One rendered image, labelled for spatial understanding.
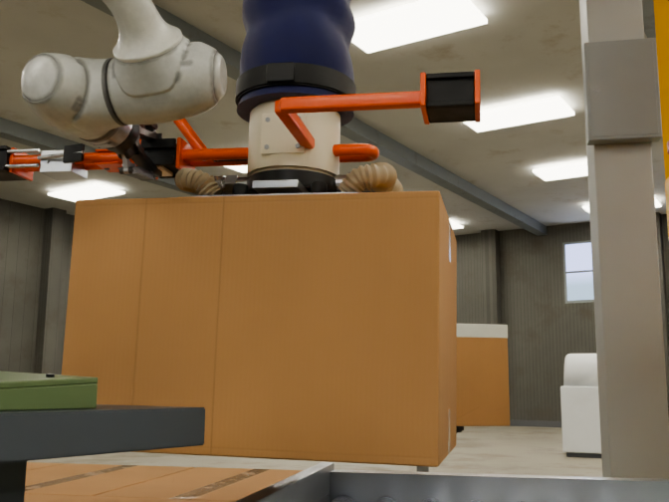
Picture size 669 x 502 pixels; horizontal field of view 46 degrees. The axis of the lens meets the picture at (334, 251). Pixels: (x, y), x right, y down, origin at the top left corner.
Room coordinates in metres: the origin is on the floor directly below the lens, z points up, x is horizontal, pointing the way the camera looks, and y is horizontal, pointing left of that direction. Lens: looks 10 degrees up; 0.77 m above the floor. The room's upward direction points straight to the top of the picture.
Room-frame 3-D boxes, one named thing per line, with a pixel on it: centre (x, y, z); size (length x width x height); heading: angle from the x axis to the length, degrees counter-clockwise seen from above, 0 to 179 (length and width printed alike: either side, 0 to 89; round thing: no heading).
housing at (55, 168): (1.49, 0.53, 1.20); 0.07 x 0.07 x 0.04; 79
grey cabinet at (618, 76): (2.15, -0.83, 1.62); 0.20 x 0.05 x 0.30; 79
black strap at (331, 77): (1.39, 0.08, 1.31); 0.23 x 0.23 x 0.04
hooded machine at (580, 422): (9.16, -2.94, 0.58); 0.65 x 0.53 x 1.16; 149
